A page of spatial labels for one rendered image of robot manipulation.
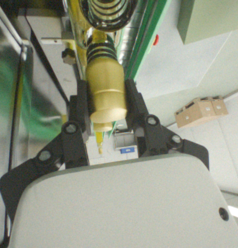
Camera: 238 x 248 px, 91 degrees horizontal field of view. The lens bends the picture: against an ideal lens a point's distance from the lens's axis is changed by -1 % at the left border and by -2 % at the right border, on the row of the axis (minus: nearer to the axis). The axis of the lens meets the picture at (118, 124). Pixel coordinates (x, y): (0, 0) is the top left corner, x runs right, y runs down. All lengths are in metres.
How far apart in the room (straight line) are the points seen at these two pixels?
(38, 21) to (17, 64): 0.18
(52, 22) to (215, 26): 0.50
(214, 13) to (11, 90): 0.56
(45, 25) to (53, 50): 0.08
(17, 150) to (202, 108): 3.73
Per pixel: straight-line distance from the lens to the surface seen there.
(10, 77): 0.24
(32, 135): 0.34
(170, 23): 0.63
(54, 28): 0.42
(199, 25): 0.56
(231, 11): 0.59
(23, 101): 0.24
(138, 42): 0.42
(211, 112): 3.91
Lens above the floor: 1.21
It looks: 15 degrees down
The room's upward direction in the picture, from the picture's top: 172 degrees clockwise
